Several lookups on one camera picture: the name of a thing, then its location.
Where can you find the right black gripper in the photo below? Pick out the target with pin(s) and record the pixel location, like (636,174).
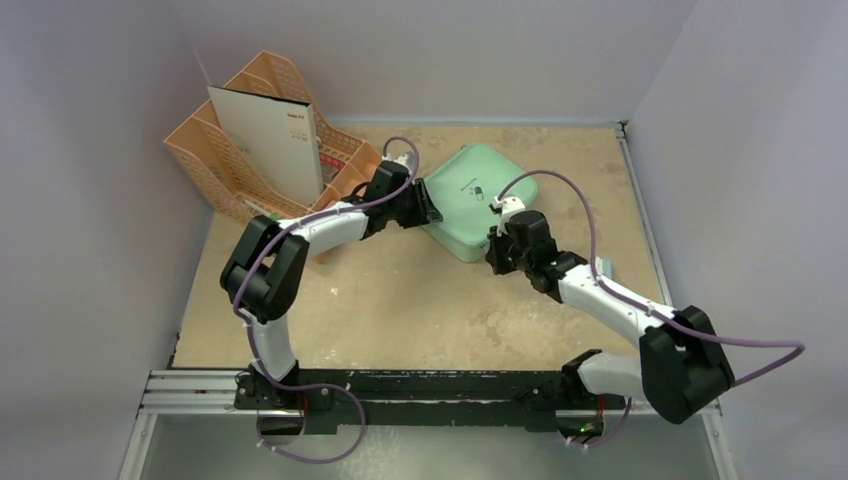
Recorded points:
(501,245)

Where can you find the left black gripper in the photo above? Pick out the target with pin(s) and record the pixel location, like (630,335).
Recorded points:
(421,213)

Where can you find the mint green case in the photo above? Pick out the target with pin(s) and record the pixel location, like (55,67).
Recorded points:
(462,190)

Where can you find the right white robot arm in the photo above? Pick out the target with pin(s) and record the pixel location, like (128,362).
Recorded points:
(678,370)

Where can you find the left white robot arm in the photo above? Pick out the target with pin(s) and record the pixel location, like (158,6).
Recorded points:
(263,274)

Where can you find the white booklet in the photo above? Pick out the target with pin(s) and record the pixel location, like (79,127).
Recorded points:
(278,137)

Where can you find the peach plastic file organizer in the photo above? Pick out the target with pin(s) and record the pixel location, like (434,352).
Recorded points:
(222,172)

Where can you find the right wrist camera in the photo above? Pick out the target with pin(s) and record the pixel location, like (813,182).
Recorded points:
(505,208)

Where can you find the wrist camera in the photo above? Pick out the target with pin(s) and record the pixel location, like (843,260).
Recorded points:
(505,208)
(408,160)

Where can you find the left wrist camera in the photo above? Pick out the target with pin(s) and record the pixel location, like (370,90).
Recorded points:
(408,160)

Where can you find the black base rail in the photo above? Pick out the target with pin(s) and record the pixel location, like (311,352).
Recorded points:
(537,401)

